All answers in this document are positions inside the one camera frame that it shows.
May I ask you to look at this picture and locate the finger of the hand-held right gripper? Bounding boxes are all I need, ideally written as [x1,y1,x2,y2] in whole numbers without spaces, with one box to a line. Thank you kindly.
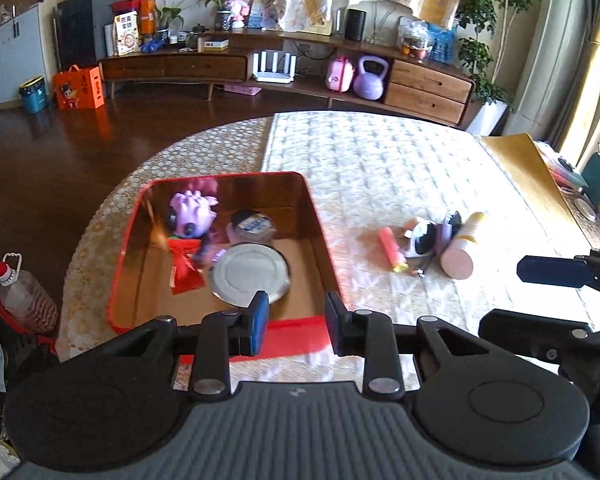
[479,308,600,362]
[516,248,600,302]

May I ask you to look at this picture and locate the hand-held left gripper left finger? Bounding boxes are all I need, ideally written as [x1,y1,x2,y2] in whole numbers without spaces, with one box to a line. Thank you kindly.
[109,290,271,403]

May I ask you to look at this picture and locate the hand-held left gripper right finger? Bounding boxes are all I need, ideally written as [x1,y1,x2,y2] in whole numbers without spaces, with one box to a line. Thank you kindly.
[325,290,487,402]

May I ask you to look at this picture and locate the round metal tin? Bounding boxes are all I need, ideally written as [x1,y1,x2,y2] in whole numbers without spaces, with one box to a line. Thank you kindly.
[210,243,292,308]

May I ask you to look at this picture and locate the cream cylindrical container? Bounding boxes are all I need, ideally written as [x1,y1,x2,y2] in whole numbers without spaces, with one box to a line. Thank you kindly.
[439,211,489,282]

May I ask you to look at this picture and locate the pink marker pen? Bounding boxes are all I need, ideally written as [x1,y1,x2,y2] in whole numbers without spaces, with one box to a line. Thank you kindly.
[378,226,410,275]

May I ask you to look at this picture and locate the red fabric pouch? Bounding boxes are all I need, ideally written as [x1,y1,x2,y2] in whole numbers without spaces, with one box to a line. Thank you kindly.
[166,236,207,296]

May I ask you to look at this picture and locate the small cup blue label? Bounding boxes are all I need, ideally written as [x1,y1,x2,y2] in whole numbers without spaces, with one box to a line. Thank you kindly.
[226,208,277,247]

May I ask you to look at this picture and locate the purple clip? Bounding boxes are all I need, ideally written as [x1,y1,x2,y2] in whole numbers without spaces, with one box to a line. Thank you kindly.
[437,210,464,255]

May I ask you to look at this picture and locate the red tin box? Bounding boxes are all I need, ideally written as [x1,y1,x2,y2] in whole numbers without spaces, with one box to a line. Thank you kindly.
[106,170,344,365]

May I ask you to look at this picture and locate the white framed sunglasses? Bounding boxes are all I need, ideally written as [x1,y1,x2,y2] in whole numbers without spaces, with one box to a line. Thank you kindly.
[403,215,448,261]

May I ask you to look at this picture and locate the purple dragon toy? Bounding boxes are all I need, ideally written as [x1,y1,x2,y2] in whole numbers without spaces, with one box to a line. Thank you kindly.
[168,179,221,262]

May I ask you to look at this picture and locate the golden yellow cloth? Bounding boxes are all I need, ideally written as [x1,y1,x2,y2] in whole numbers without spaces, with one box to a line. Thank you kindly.
[480,132,597,261]

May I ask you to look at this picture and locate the stack of colourful books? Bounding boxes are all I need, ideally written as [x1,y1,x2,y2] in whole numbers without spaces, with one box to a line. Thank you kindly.
[539,141,590,195]

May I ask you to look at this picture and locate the cream quilted table mat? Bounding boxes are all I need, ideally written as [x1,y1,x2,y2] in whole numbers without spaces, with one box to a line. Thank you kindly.
[259,110,600,378]

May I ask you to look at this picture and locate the wooden television cabinet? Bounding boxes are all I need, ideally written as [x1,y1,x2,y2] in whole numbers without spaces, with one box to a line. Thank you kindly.
[99,26,477,129]

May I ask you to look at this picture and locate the plastic bottle red cap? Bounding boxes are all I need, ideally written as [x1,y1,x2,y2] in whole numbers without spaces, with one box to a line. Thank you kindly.
[0,252,61,334]

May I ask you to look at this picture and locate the white standing air conditioner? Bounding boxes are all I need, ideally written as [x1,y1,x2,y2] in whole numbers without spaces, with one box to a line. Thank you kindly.
[504,0,600,133]

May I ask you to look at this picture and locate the potted green tree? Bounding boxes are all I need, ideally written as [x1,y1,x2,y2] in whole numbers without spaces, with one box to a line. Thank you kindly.
[454,0,545,137]

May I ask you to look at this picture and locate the purple kettlebell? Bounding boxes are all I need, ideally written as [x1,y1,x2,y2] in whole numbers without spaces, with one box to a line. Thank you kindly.
[352,54,391,101]

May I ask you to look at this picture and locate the pink toy suitcase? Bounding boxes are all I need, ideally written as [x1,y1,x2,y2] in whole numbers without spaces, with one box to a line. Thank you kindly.
[326,55,357,94]

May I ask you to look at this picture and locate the blue bottle pack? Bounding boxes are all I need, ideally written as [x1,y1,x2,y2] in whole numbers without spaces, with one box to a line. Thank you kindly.
[426,21,459,64]

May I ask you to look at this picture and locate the white router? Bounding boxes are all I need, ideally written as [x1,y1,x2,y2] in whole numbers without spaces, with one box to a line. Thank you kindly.
[251,50,299,84]

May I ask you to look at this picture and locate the clear bag of fruit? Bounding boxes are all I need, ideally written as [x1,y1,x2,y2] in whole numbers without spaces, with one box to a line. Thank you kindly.
[396,16,434,62]

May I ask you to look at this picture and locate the orange gift box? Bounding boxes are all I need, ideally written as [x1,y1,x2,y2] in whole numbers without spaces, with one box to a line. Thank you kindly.
[52,64,106,111]

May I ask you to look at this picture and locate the black cylindrical speaker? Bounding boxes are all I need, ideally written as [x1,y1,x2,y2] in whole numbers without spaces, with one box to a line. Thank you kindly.
[343,6,369,43]

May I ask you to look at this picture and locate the blue picture card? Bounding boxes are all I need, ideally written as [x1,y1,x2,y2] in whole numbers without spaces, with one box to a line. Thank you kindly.
[246,0,282,29]

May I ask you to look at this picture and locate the printed snack box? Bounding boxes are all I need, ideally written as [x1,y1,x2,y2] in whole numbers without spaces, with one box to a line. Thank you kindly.
[111,9,143,58]

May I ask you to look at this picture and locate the teal bin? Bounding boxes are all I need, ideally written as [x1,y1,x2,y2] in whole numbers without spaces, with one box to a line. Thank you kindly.
[18,75,50,115]

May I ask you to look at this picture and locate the small green potted plant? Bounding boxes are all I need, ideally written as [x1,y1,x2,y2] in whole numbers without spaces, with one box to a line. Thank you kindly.
[154,0,187,44]

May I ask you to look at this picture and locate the pink doll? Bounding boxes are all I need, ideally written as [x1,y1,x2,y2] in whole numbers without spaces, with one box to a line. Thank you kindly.
[219,0,254,29]

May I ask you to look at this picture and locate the red gift box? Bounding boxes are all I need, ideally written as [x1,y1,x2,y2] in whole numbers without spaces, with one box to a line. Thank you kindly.
[110,0,159,39]

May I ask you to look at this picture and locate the black cabinet fridge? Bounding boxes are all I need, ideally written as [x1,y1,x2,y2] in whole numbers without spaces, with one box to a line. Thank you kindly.
[54,0,127,72]

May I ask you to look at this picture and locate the grey wall cabinet unit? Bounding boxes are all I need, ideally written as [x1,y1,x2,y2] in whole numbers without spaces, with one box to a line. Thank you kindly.
[0,0,57,111]

